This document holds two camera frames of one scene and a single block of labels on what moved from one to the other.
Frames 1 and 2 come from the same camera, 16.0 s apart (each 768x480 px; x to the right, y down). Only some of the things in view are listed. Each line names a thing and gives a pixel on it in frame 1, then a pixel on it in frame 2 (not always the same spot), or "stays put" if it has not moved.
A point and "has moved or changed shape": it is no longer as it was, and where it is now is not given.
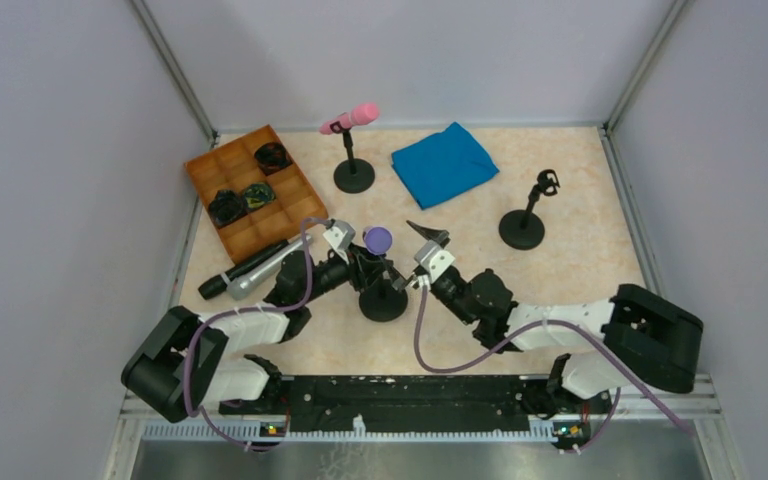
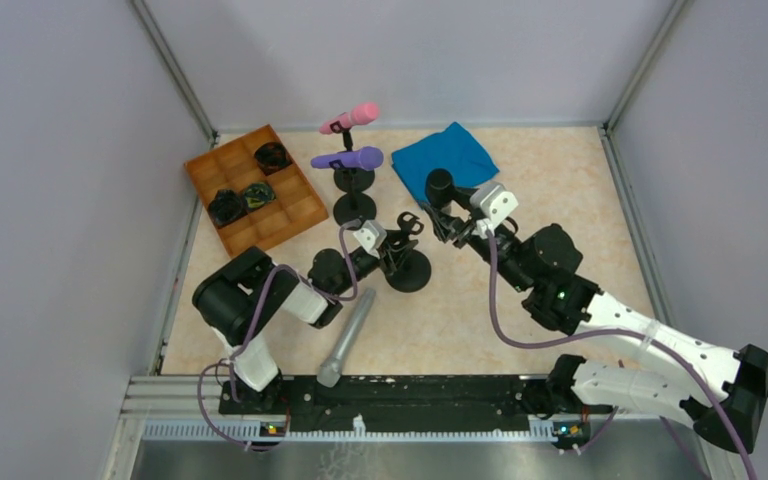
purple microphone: (377, 239) has moved or changed shape
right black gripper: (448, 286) -> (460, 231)
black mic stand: (382, 303) -> (354, 204)
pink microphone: (360, 114) stays put
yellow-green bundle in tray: (258, 194) stays put
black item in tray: (272, 157) stays put
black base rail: (418, 399) stays put
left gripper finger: (374, 279) -> (410, 245)
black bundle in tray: (228, 206) stays put
